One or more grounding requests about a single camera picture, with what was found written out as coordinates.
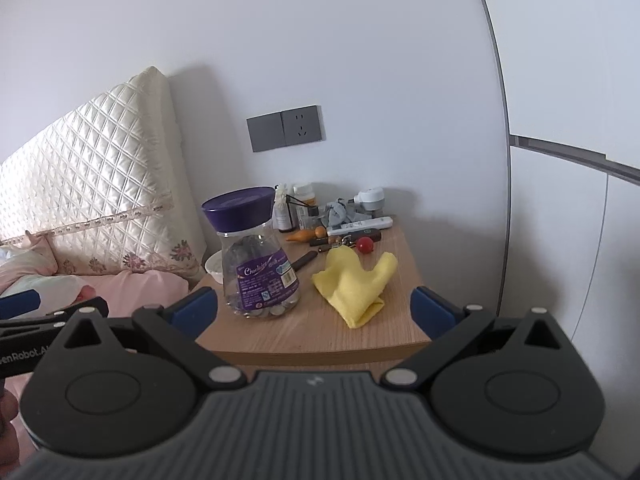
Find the white pill bottle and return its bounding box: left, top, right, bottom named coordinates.
left=292, top=183, right=319, bottom=229

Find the white remote control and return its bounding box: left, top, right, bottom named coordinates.
left=326, top=216, right=394, bottom=236

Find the white plug device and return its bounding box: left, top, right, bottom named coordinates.
left=350, top=186, right=386, bottom=214

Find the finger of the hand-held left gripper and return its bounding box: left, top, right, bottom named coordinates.
left=0, top=291, right=110, bottom=337

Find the brown glass bottle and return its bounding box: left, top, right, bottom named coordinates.
left=274, top=195, right=296, bottom=234

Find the clear jar with purple lid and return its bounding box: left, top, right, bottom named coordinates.
left=201, top=186, right=302, bottom=319

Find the pink blanket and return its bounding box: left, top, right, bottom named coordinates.
left=0, top=269, right=190, bottom=319

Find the grey wall switch plate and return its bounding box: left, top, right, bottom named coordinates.
left=246, top=111, right=285, bottom=153

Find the floral pink pillow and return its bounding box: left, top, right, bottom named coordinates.
left=0, top=235, right=58, bottom=291

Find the person's left hand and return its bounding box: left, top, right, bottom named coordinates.
left=0, top=389, right=22, bottom=467

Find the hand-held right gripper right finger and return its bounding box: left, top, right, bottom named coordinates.
left=382, top=286, right=576, bottom=389

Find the cream quilted headboard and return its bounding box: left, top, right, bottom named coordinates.
left=0, top=66, right=208, bottom=282

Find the white bowl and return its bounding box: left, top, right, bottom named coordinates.
left=204, top=251, right=226, bottom=285

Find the white wardrobe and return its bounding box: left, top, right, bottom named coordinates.
left=469, top=0, right=640, bottom=333

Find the grey wall socket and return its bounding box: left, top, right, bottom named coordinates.
left=280, top=105, right=327, bottom=146

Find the grey cloth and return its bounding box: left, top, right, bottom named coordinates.
left=320, top=199, right=371, bottom=231

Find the black handled tool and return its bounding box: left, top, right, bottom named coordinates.
left=291, top=251, right=319, bottom=274

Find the yellow cleaning cloth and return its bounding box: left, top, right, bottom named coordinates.
left=312, top=247, right=399, bottom=330

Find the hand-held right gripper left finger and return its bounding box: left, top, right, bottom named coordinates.
left=52, top=287, right=246, bottom=389

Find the dark oblong case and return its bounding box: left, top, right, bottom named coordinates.
left=327, top=228, right=382, bottom=246

